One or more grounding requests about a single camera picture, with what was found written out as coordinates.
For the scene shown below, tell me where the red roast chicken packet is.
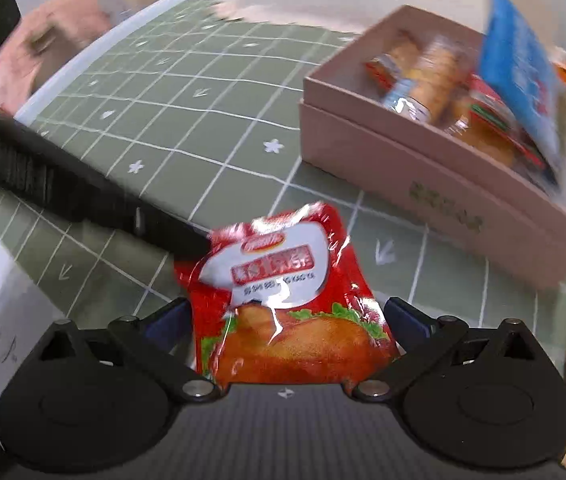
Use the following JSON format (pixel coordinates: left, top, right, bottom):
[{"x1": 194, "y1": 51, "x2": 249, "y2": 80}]
[{"x1": 174, "y1": 202, "x2": 400, "y2": 390}]

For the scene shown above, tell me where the round yellow pastry packet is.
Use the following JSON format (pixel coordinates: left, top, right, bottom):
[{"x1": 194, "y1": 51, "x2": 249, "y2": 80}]
[{"x1": 446, "y1": 98, "x2": 516, "y2": 168}]

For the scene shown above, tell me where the long bread stick packet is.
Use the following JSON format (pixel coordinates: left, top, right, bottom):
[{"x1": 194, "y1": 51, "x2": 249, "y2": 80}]
[{"x1": 382, "y1": 35, "x2": 464, "y2": 125}]

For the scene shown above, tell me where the brown biscuit packet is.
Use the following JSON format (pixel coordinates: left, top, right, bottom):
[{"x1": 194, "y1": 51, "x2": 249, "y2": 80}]
[{"x1": 364, "y1": 30, "x2": 422, "y2": 92}]

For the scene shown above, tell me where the blue seaweed snack bag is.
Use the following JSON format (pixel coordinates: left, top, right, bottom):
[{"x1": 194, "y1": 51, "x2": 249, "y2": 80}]
[{"x1": 478, "y1": 0, "x2": 563, "y2": 171}]

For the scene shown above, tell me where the red snack packet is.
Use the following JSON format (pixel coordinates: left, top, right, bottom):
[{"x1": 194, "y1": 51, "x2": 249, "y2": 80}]
[{"x1": 467, "y1": 74, "x2": 548, "y2": 170}]

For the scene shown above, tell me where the pink cardboard box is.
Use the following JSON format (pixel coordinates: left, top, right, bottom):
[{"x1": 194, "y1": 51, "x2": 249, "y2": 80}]
[{"x1": 300, "y1": 6, "x2": 566, "y2": 288}]

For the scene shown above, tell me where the green grid tablecloth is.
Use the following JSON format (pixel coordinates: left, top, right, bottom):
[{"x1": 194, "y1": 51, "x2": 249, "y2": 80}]
[{"x1": 19, "y1": 0, "x2": 566, "y2": 359}]

